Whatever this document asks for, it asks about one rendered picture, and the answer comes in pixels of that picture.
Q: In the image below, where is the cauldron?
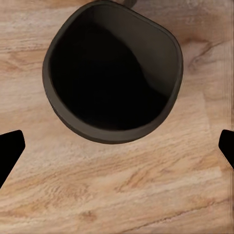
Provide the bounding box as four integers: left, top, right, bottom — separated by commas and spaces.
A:
42, 0, 184, 144

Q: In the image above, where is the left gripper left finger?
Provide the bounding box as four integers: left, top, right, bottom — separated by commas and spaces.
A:
0, 130, 25, 188

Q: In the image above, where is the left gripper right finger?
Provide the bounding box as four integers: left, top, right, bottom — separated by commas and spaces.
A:
218, 130, 234, 169

